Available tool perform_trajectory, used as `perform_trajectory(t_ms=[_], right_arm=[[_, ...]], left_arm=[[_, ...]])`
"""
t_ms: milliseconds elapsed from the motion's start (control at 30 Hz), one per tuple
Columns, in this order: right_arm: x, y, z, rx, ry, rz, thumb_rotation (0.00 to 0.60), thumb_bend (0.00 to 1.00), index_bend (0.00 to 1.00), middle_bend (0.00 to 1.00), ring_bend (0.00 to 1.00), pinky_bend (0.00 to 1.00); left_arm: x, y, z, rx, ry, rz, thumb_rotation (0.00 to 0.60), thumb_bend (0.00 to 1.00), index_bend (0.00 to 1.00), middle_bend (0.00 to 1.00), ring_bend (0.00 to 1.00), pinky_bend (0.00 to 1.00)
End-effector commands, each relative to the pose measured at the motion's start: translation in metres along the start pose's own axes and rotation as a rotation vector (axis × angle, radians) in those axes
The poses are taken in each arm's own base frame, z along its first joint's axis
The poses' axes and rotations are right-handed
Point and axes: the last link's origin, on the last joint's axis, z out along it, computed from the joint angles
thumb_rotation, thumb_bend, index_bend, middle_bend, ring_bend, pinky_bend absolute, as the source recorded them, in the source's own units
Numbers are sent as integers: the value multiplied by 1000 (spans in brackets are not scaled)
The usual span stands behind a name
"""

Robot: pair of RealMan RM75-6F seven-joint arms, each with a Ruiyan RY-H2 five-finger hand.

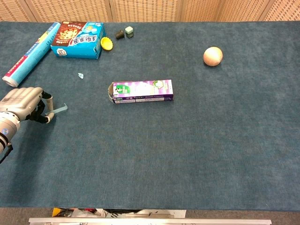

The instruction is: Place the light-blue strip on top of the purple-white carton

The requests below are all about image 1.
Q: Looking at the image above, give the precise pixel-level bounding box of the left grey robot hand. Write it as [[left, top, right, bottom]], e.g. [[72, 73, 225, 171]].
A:
[[0, 87, 55, 124]]

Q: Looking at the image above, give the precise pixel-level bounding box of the purple toothpaste box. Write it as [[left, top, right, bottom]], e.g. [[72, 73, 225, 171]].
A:
[[107, 79, 174, 105]]

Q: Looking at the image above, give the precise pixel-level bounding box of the blue cookie box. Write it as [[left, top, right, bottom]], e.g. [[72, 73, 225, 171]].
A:
[[50, 21, 106, 60]]

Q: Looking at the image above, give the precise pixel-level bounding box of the blue foil roll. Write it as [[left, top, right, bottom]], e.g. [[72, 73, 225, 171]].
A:
[[2, 22, 61, 88]]

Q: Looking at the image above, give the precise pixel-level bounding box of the yellow bottle cap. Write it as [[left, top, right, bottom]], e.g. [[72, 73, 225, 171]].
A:
[[100, 37, 114, 52]]

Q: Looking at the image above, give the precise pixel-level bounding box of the yellow packet under table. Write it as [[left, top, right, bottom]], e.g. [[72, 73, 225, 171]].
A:
[[52, 207, 75, 218]]

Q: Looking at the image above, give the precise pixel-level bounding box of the wicker folding screen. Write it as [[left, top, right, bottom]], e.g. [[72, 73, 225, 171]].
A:
[[0, 0, 300, 23]]

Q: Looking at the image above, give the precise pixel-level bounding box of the white plastic bag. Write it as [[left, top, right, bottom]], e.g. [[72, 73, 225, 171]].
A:
[[72, 208, 187, 218]]

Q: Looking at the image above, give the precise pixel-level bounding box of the tan wooden ball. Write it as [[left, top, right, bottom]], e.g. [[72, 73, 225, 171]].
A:
[[203, 46, 224, 67]]

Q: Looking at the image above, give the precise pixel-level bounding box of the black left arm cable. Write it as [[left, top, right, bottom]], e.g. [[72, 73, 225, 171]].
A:
[[0, 143, 14, 165]]

